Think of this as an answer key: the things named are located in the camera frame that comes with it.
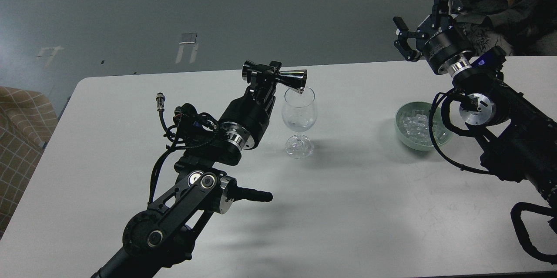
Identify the steel double jigger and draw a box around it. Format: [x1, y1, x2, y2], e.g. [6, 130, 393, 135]
[242, 61, 308, 95]

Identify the clear wine glass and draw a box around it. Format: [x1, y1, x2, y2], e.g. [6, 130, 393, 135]
[281, 87, 318, 159]

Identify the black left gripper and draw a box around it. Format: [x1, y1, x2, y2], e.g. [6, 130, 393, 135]
[219, 60, 281, 150]

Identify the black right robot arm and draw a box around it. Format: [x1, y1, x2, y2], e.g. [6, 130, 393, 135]
[393, 0, 557, 264]

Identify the clear ice cubes pile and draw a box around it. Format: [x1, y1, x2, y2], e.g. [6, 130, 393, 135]
[396, 110, 450, 146]

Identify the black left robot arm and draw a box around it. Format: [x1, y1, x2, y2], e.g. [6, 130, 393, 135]
[94, 60, 284, 278]

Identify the person in grey clothes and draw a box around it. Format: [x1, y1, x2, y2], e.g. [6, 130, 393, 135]
[456, 0, 557, 56]

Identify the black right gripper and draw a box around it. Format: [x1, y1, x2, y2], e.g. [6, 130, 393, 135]
[393, 0, 473, 75]

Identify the green bowl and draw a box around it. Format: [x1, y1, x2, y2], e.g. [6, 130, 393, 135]
[395, 101, 453, 151]

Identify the plaid brown cloth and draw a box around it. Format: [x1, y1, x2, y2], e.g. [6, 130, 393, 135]
[0, 86, 58, 235]

